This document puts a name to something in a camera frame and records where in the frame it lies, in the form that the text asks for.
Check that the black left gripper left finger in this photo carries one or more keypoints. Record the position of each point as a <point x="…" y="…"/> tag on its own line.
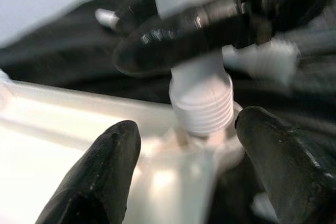
<point x="92" y="176"/>

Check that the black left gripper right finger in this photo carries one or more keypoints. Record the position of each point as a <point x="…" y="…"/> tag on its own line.
<point x="288" y="169"/>

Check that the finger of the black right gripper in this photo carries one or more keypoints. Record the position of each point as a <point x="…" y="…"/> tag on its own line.
<point x="170" y="43"/>

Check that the white plastic table top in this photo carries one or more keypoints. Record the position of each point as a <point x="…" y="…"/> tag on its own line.
<point x="39" y="134"/>

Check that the white plastic table leg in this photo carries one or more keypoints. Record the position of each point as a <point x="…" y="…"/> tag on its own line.
<point x="270" y="61"/>
<point x="202" y="108"/>

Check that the black plastic cover sheet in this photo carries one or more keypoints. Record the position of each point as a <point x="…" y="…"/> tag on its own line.
<point x="65" y="56"/>

